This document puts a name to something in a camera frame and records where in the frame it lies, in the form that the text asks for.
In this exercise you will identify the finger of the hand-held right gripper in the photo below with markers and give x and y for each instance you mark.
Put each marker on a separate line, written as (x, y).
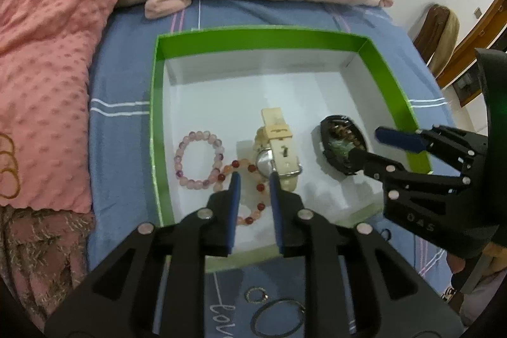
(400, 139)
(376, 163)

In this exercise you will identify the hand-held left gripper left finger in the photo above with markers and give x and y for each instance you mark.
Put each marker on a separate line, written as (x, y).
(233, 211)

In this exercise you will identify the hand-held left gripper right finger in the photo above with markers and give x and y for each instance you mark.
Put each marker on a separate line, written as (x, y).
(278, 211)

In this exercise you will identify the white wrist watch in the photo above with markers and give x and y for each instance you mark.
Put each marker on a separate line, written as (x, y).
(279, 140)

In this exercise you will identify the green cardboard box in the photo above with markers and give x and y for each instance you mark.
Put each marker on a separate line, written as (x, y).
(245, 92)

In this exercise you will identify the person's right hand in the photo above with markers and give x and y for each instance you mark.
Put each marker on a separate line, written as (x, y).
(456, 265)

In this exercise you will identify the silver bangle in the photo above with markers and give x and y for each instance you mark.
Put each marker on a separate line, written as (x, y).
(256, 316)

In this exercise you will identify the beige cloth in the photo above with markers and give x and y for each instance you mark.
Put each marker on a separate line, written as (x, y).
(447, 41)

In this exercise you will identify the wooden chair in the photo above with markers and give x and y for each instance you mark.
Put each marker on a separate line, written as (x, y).
(426, 33)

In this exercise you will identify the blue striped bedsheet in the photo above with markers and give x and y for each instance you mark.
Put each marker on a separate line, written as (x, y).
(122, 132)

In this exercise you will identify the pink brown woven scarf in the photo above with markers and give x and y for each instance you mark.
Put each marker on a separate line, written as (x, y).
(35, 255)

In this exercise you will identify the pink dotted bear blanket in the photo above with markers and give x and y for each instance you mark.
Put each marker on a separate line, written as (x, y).
(47, 64)

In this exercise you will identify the wooden door frame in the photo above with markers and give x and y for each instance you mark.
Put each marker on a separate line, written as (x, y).
(475, 41)

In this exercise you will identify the wall switch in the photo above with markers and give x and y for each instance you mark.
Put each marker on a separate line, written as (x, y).
(477, 12)

